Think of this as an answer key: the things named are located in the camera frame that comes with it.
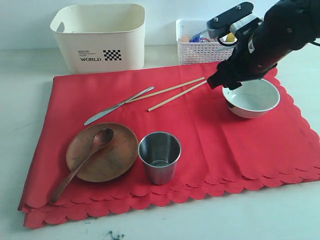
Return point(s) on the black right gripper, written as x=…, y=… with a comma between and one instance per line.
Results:
x=252, y=59

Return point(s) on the white enamel bowl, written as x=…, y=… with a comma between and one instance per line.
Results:
x=253, y=99

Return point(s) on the yellow lemon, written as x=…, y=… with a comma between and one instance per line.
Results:
x=230, y=38

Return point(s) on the wooden chopstick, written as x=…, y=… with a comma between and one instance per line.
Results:
x=166, y=90
x=176, y=96

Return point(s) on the blue white milk carton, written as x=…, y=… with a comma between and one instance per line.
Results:
x=200, y=38

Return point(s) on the brown egg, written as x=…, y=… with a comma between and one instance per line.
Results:
x=184, y=39

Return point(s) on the dark wooden spoon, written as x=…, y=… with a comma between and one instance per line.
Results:
x=101, y=139

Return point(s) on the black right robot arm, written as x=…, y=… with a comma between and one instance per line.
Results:
x=296, y=22

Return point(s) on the white perforated plastic basket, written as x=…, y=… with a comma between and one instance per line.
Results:
x=198, y=52

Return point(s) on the stainless steel cup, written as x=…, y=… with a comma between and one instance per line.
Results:
x=159, y=152

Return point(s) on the silver table knife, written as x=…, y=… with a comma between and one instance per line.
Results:
x=116, y=106

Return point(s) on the round wooden plate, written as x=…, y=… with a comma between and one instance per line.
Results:
x=108, y=163

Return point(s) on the red scalloped tablecloth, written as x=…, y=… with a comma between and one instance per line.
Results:
x=221, y=152

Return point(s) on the cream plastic bin WORLD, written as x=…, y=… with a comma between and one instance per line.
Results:
x=99, y=38

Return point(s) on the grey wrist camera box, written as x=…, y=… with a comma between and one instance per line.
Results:
x=238, y=18

